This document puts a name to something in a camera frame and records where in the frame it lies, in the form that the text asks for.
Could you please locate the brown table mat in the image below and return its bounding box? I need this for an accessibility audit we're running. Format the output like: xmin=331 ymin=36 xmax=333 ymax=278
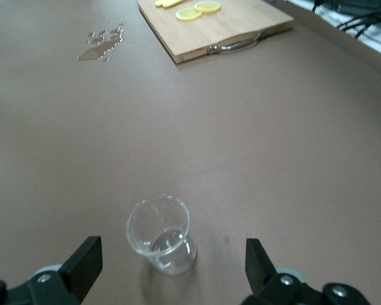
xmin=0 ymin=0 xmax=381 ymax=305

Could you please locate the yellow lemon slice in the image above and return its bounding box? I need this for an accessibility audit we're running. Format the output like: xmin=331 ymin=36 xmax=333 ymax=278
xmin=194 ymin=1 xmax=222 ymax=15
xmin=175 ymin=8 xmax=203 ymax=22

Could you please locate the wooden cutting board with handle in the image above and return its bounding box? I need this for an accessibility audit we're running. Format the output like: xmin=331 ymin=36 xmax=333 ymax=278
xmin=137 ymin=0 xmax=295 ymax=65

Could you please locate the spilled liquid puddle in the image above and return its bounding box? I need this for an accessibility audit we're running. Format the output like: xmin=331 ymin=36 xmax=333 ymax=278
xmin=76 ymin=20 xmax=127 ymax=64

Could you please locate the clear glass measuring cup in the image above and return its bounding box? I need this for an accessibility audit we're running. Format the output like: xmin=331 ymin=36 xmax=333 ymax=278
xmin=126 ymin=194 xmax=198 ymax=276

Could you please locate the black floor cable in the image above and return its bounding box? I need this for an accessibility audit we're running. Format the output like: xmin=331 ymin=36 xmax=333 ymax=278
xmin=336 ymin=13 xmax=381 ymax=41
xmin=311 ymin=0 xmax=381 ymax=15

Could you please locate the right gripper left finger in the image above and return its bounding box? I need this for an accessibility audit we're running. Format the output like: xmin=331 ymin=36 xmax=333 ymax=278
xmin=0 ymin=235 xmax=103 ymax=305

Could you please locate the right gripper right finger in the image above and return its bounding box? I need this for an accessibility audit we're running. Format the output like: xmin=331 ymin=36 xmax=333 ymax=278
xmin=241 ymin=238 xmax=369 ymax=305

